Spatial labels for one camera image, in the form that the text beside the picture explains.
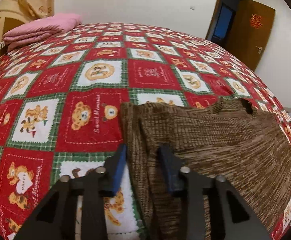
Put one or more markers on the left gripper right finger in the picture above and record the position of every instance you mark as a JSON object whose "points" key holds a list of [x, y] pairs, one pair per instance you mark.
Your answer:
{"points": [[209, 206]]}

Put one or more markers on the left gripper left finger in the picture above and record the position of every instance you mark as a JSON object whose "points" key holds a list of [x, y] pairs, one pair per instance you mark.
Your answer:
{"points": [[55, 216]]}

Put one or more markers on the brown knitted sweater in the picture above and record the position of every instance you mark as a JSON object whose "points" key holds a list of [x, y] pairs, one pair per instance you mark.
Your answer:
{"points": [[205, 149]]}

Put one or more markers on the red checkered bear bedspread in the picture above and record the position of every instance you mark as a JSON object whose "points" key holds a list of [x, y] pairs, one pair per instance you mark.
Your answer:
{"points": [[60, 112]]}

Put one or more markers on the folded pink blanket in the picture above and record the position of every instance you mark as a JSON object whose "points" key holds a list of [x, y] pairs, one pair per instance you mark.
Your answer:
{"points": [[40, 30]]}

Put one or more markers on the brown wooden door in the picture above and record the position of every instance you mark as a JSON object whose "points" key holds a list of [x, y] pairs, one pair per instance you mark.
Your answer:
{"points": [[243, 38]]}

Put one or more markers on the red paper door decoration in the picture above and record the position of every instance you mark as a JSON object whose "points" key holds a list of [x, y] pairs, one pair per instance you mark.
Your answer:
{"points": [[256, 21]]}

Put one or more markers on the cream and brown headboard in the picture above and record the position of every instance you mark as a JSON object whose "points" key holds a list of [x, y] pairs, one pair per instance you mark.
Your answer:
{"points": [[11, 16]]}

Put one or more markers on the metal door handle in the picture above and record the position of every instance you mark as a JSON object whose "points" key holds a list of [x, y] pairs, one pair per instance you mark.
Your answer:
{"points": [[260, 49]]}

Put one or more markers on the dark door frame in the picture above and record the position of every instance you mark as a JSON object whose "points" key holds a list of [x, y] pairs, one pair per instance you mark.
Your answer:
{"points": [[222, 20]]}

